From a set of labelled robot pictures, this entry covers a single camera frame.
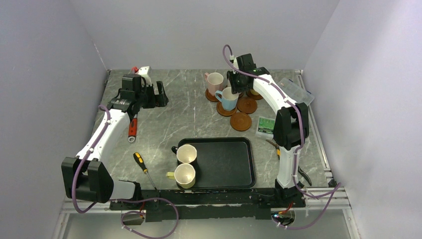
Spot light blue mug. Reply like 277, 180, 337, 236
214, 87, 239, 111

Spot brown wooden coaster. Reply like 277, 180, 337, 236
246, 90, 263, 101
216, 102, 237, 117
236, 97, 257, 114
205, 89, 219, 102
230, 112, 252, 131

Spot pink mug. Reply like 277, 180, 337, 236
204, 72, 224, 96

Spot black handled cream mug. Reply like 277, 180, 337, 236
171, 144, 198, 165

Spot pale yellow mug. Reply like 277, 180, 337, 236
166, 163, 196, 189

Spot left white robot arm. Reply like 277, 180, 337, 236
61, 74, 169, 209

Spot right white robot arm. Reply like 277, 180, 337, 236
225, 54, 309, 207

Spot green screw bit box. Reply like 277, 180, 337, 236
255, 116, 275, 139

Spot clear plastic organizer box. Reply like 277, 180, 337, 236
277, 78, 315, 106

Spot yellow black screwdriver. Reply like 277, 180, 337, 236
133, 152, 158, 191

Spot black plastic tray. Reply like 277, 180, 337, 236
171, 137, 256, 190

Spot red handled adjustable wrench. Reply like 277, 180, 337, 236
128, 114, 137, 143

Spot yellow handled pliers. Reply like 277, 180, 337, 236
265, 139, 281, 160

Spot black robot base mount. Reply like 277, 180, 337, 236
109, 187, 306, 222

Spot aluminium frame rail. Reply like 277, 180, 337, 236
73, 70, 351, 230

